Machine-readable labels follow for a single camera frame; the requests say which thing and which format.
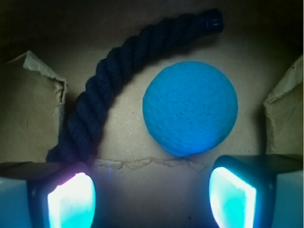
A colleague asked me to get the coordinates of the blue foam ball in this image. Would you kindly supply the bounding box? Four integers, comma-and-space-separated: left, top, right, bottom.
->
142, 61, 238, 157

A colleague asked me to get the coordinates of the dark navy rope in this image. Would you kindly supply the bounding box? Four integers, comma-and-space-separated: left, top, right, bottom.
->
46, 8, 224, 164

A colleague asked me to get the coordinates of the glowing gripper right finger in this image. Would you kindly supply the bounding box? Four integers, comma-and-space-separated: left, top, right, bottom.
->
209, 155, 304, 228

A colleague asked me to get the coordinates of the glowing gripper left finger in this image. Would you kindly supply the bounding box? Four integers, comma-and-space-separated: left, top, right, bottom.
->
0, 162, 96, 228

